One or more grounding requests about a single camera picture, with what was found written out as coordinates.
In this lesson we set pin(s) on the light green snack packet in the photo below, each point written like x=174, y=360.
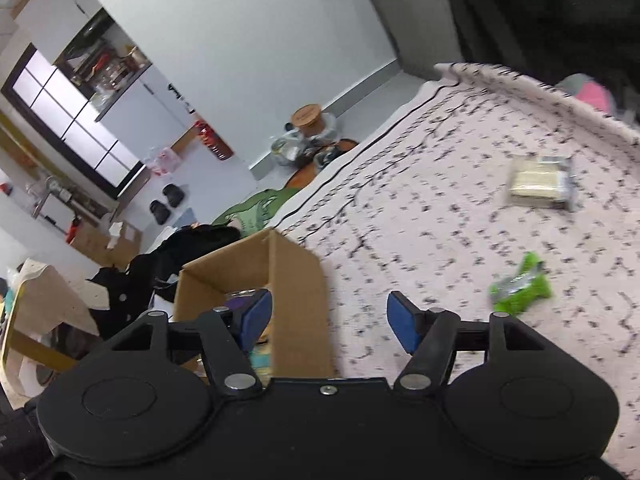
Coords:
x=520, y=290

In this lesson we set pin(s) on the light wooden chair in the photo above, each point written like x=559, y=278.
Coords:
x=15, y=355

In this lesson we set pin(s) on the black coat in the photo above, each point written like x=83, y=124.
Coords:
x=525, y=10

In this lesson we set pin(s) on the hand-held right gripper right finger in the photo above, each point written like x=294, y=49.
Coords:
x=402, y=327

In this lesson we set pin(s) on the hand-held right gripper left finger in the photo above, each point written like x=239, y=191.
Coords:
x=255, y=317

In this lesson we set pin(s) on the brown cardboard box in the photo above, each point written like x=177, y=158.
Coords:
x=300, y=300

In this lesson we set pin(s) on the dark framed window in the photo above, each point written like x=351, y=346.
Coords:
x=75, y=120

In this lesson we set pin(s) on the green cartoon cloth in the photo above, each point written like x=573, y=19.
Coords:
x=255, y=205

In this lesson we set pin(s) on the clear grey container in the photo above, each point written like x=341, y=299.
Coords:
x=285, y=149

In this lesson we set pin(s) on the black slipper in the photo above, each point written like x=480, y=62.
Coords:
x=160, y=212
x=173, y=195

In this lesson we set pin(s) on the dark grey door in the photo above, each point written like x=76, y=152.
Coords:
x=400, y=10

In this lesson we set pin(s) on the white black patterned blanket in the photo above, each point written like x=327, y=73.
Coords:
x=425, y=210

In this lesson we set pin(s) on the metal sink faucet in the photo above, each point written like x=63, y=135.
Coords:
x=42, y=195

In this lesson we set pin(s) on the black clothes pile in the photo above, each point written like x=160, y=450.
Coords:
x=200, y=240

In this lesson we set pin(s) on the shelf of kitchenware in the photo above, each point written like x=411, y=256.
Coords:
x=105, y=70

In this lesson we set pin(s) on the blue snack packet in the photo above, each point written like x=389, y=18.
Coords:
x=261, y=361

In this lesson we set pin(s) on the orange round tray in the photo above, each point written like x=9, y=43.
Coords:
x=305, y=175

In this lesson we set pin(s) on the white cabinet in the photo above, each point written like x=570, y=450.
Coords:
x=145, y=110

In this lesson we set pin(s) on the small red bottle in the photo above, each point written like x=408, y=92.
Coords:
x=73, y=230

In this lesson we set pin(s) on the small cardboard box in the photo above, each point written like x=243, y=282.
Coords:
x=95, y=245

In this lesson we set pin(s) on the clear cracker packet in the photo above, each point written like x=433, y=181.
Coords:
x=535, y=180

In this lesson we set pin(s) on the pink grey soft item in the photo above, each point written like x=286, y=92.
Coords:
x=592, y=95

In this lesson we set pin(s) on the brown lidded jar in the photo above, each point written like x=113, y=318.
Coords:
x=307, y=120

